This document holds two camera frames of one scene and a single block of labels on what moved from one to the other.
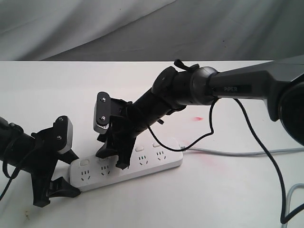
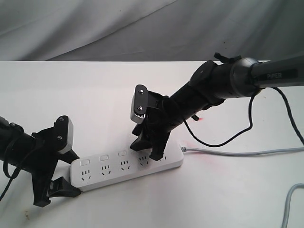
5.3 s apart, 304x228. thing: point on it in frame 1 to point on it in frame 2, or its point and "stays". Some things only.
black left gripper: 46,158 stays
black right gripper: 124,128 to 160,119
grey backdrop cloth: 150,30 stays
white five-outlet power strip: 87,173 stays
